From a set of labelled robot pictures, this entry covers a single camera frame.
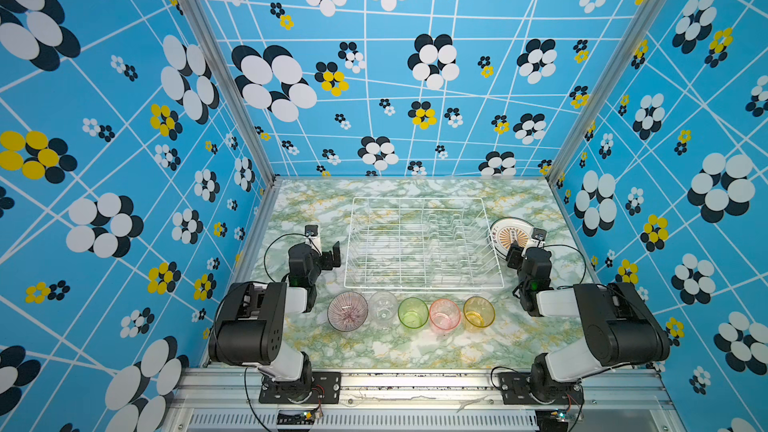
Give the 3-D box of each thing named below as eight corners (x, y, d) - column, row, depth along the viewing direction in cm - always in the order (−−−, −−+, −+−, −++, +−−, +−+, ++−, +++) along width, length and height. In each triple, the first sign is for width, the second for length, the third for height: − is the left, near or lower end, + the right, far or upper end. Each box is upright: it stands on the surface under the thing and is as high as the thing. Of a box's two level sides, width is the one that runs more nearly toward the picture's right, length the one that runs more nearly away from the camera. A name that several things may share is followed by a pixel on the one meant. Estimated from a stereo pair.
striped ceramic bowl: (328, 332, 84) (324, 327, 80) (332, 298, 91) (329, 291, 87) (367, 332, 84) (366, 327, 80) (369, 298, 91) (368, 291, 87)
